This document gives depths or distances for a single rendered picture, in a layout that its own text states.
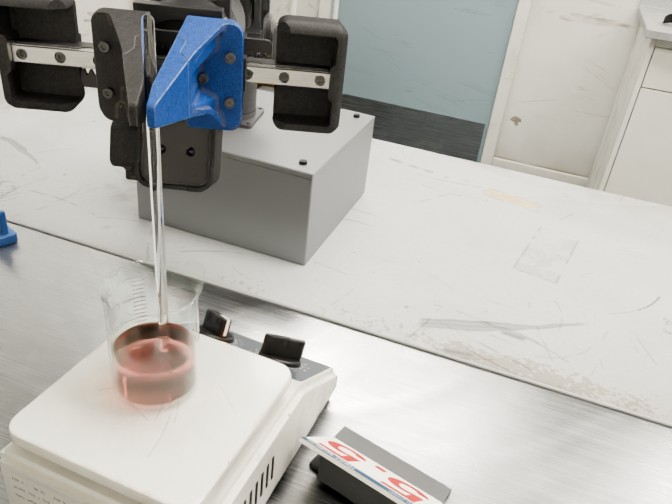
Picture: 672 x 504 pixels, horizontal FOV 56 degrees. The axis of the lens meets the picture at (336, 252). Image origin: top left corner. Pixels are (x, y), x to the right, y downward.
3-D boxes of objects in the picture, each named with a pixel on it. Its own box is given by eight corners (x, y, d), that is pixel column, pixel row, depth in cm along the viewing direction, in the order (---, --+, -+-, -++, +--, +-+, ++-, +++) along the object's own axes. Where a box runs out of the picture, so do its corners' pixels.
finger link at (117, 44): (165, 13, 32) (169, 125, 35) (91, 5, 32) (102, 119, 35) (132, 47, 26) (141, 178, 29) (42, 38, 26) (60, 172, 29)
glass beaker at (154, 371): (140, 436, 34) (131, 318, 30) (91, 383, 37) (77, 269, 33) (229, 387, 38) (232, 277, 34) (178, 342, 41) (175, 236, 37)
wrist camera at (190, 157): (240, 76, 41) (238, 168, 45) (124, 64, 41) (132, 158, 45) (225, 108, 36) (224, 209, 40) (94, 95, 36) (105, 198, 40)
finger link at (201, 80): (244, 20, 32) (241, 131, 36) (172, 13, 32) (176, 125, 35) (230, 56, 27) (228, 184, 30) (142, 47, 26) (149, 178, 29)
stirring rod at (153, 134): (161, 357, 38) (141, 11, 28) (171, 357, 38) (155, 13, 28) (159, 363, 38) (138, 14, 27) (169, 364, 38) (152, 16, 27)
